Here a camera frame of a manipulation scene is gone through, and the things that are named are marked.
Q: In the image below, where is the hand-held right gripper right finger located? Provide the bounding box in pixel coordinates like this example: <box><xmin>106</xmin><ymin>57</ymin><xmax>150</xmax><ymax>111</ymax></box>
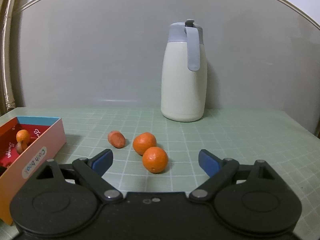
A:
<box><xmin>189</xmin><ymin>149</ymin><xmax>275</xmax><ymax>203</ymax></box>

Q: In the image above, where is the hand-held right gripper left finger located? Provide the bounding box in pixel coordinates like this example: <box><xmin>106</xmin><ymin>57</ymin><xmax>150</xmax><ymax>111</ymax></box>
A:
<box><xmin>36</xmin><ymin>149</ymin><xmax>123</xmax><ymax>203</ymax></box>

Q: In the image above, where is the colourful cardboard box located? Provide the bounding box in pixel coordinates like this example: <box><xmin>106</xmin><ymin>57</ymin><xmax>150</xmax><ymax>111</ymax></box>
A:
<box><xmin>0</xmin><ymin>116</ymin><xmax>67</xmax><ymax>227</ymax></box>

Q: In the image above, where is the small brown fruit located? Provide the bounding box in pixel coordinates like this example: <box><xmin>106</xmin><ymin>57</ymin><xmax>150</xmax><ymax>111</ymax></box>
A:
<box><xmin>15</xmin><ymin>141</ymin><xmax>29</xmax><ymax>154</ymax></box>

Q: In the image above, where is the small orange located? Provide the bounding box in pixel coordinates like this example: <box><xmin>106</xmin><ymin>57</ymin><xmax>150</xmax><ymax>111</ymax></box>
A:
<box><xmin>16</xmin><ymin>130</ymin><xmax>31</xmax><ymax>144</ymax></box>

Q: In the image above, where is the green grid cutting mat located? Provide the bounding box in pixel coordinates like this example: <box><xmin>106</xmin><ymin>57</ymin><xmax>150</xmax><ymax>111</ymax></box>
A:
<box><xmin>0</xmin><ymin>107</ymin><xmax>320</xmax><ymax>240</ymax></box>

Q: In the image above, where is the cream thermos jug grey lid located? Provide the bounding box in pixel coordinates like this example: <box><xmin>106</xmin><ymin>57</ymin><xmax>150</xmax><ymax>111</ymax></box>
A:
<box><xmin>161</xmin><ymin>19</ymin><xmax>208</xmax><ymax>122</ymax></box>

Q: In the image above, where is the beige curtain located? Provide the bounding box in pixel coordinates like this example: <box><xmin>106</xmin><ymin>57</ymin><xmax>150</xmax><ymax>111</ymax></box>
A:
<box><xmin>0</xmin><ymin>0</ymin><xmax>23</xmax><ymax>117</ymax></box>

